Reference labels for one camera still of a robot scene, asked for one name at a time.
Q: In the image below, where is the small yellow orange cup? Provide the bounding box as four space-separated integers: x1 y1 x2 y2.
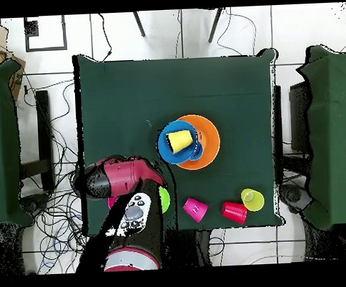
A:
164 129 195 155

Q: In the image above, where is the large blue bowl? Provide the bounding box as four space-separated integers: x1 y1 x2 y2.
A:
155 119 204 165

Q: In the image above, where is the blue cup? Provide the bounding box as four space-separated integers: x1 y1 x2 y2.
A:
188 140 205 161

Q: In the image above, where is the large orange bowl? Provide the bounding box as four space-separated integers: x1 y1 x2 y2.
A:
174 113 223 172

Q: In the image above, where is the pink cup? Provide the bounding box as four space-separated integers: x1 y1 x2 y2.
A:
182 196 210 225

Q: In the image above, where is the red cup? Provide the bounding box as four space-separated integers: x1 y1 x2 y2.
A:
220 200 249 226

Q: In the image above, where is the green bowl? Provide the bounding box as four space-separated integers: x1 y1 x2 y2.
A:
159 185 172 214

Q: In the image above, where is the dark green table cloth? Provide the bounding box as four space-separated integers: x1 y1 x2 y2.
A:
72 46 286 237

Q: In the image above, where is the pale yellow cup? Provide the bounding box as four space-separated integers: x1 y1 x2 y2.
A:
239 187 266 213

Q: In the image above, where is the black computer case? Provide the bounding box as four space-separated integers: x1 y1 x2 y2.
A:
287 81 313 153

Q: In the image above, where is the grey chair base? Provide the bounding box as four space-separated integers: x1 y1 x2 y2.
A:
19 193 52 218
279 183 313 215

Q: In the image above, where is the green cloth side table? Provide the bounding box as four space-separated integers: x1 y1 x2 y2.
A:
294 43 346 232
0 59 34 229

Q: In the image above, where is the cardboard box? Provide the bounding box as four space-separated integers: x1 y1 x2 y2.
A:
0 21 28 103

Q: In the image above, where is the black cable with plug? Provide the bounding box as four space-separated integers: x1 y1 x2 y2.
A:
97 12 114 62

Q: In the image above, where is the camera tripod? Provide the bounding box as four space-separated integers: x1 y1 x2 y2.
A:
132 6 224 48

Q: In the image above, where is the black metal frame bar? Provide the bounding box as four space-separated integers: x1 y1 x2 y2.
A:
17 89 56 194

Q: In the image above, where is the black square floor frame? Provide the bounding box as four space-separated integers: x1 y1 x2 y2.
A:
23 15 68 52

